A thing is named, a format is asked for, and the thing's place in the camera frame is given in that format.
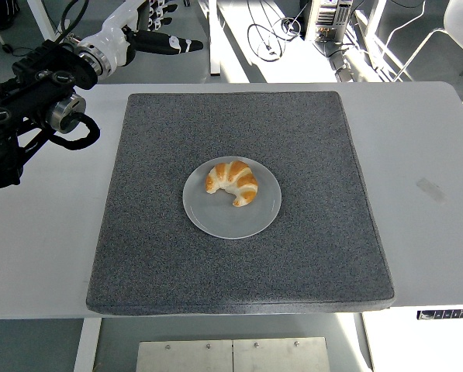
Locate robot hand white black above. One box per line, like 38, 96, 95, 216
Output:
79, 0, 205, 69

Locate croissant bread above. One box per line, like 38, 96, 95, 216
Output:
204, 160, 259, 208

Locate white round plate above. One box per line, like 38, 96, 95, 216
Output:
181, 155, 282, 240

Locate grey metal plate with screws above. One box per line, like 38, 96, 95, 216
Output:
136, 336, 332, 372

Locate white desk leg with foot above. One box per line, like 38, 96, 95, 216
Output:
26, 0, 60, 42

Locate white slim desk leg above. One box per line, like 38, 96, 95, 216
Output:
209, 0, 221, 78

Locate person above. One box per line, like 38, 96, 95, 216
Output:
0, 0, 21, 30

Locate computer tower case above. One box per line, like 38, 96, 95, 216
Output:
303, 0, 352, 42

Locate grey speckled mat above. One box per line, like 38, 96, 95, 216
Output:
85, 91, 396, 317

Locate white table leg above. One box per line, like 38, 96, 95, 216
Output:
72, 317, 103, 372

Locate clear tape piece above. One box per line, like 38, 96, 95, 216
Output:
415, 177, 447, 205

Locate black table control panel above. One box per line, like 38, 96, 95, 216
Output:
416, 308, 463, 321

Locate black coiled floor cable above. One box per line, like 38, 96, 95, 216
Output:
247, 17, 306, 63

